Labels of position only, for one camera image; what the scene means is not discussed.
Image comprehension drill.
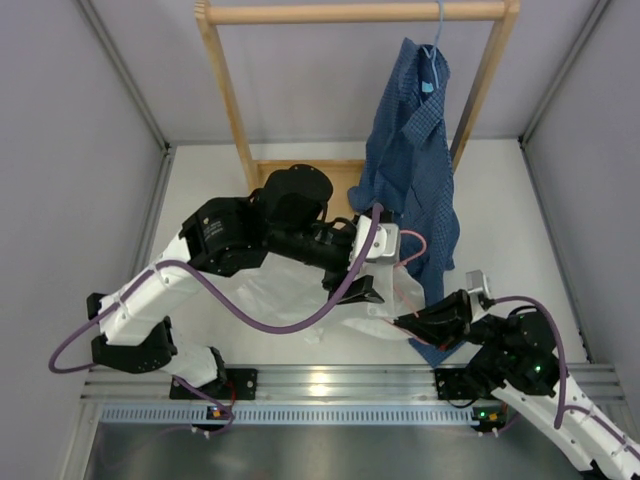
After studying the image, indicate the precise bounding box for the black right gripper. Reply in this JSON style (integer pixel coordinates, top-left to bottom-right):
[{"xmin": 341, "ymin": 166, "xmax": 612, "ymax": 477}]
[{"xmin": 393, "ymin": 287, "xmax": 514, "ymax": 351}]

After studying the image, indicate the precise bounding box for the white shirt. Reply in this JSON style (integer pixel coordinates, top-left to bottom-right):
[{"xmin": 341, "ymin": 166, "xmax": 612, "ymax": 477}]
[{"xmin": 207, "ymin": 254, "xmax": 425, "ymax": 343}]

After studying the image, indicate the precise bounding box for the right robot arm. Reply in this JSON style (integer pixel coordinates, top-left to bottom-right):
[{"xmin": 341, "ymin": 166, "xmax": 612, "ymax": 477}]
[{"xmin": 392, "ymin": 290, "xmax": 639, "ymax": 479}]

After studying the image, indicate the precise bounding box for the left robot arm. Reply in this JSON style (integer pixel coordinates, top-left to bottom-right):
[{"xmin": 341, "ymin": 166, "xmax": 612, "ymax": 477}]
[{"xmin": 87, "ymin": 164, "xmax": 399, "ymax": 399}]

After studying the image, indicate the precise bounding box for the blue checkered shirt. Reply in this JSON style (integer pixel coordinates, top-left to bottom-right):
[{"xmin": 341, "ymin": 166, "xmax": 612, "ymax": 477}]
[{"xmin": 346, "ymin": 35, "xmax": 469, "ymax": 369}]

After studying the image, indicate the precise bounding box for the wooden clothes rack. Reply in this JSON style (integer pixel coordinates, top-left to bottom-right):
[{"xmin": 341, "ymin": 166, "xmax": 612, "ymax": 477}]
[{"xmin": 183, "ymin": 1, "xmax": 520, "ymax": 204}]

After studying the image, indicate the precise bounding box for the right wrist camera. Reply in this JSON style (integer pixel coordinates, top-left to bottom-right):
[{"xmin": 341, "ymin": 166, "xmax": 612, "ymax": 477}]
[{"xmin": 466, "ymin": 270, "xmax": 494, "ymax": 320}]

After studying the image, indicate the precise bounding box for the aluminium mounting rail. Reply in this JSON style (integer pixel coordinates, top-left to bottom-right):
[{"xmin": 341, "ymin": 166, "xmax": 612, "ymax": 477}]
[{"xmin": 81, "ymin": 362, "xmax": 621, "ymax": 404}]

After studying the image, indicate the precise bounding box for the left aluminium frame post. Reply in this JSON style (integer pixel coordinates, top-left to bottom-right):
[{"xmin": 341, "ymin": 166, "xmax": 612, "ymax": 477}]
[{"xmin": 74, "ymin": 0, "xmax": 171, "ymax": 253}]

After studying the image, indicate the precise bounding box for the aluminium frame post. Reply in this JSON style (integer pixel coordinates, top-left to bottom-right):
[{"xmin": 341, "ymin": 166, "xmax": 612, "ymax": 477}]
[
  {"xmin": 74, "ymin": 0, "xmax": 171, "ymax": 253},
  {"xmin": 517, "ymin": 0, "xmax": 616, "ymax": 251}
]

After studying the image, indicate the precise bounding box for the blue wire hanger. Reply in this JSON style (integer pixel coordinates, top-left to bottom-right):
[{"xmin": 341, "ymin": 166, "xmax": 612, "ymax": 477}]
[{"xmin": 421, "ymin": 0, "xmax": 444, "ymax": 94}]

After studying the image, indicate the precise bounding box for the slotted cable duct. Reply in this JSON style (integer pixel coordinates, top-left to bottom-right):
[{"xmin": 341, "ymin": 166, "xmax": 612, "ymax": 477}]
[{"xmin": 100, "ymin": 404, "xmax": 498, "ymax": 427}]

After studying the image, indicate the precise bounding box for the right aluminium frame post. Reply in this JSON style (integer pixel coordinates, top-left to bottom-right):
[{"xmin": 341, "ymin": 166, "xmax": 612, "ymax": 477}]
[{"xmin": 517, "ymin": 0, "xmax": 616, "ymax": 251}]

